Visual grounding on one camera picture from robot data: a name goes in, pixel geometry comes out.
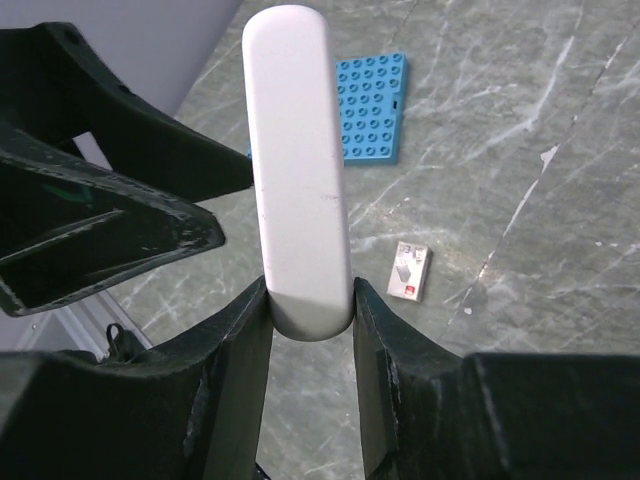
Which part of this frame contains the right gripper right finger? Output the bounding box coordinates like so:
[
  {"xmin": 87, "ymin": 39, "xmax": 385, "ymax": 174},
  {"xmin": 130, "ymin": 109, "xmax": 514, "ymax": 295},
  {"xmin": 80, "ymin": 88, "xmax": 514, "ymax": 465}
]
[{"xmin": 353, "ymin": 279, "xmax": 639, "ymax": 479}]

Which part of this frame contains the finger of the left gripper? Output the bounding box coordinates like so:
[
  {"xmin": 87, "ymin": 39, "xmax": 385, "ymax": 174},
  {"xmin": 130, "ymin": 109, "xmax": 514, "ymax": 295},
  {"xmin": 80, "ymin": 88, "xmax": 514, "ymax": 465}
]
[
  {"xmin": 1, "ymin": 22, "xmax": 253, "ymax": 202},
  {"xmin": 1, "ymin": 123, "xmax": 225, "ymax": 317}
]

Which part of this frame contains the white stapler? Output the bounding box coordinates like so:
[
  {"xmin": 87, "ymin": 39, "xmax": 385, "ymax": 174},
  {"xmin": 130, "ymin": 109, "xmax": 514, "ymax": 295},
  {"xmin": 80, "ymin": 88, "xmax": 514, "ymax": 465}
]
[{"xmin": 242, "ymin": 5, "xmax": 354, "ymax": 342}]

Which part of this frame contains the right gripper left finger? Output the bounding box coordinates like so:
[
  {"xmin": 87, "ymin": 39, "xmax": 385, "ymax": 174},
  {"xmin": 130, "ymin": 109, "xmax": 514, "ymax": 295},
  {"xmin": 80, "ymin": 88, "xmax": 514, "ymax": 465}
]
[{"xmin": 1, "ymin": 279, "xmax": 273, "ymax": 479}]

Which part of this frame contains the small staple box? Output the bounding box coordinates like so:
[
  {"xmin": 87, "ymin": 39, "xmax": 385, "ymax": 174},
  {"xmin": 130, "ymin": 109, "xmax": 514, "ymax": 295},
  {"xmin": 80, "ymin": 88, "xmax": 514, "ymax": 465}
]
[{"xmin": 387, "ymin": 241, "xmax": 432, "ymax": 302}]

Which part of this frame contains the blue studded base plate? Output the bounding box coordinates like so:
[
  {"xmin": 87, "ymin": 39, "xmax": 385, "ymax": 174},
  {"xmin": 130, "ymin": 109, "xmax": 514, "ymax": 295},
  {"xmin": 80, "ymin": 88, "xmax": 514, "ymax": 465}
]
[{"xmin": 243, "ymin": 47, "xmax": 409, "ymax": 173}]

